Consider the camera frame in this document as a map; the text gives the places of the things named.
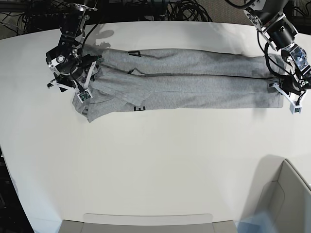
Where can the white right-side wrist camera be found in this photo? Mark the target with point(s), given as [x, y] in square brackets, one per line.
[85, 95]

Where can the left-side robot arm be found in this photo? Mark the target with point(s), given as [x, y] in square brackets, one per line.
[269, 19]

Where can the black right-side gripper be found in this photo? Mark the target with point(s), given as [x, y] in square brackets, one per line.
[71, 74]

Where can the blue object bottom corner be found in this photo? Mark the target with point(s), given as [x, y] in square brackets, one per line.
[258, 223]

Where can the right-side robot arm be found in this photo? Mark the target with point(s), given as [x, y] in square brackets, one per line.
[72, 27]

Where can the grey bin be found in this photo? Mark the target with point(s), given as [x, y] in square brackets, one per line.
[288, 201]
[98, 223]

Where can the grey bin front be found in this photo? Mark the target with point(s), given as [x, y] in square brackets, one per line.
[98, 223]

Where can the white left-side wrist camera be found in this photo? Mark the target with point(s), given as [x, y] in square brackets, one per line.
[295, 108]

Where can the grey T-shirt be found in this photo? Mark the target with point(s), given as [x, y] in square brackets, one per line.
[177, 78]

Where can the grey bin right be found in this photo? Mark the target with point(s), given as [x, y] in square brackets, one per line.
[288, 201]

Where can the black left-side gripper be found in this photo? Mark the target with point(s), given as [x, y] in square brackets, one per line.
[291, 86]

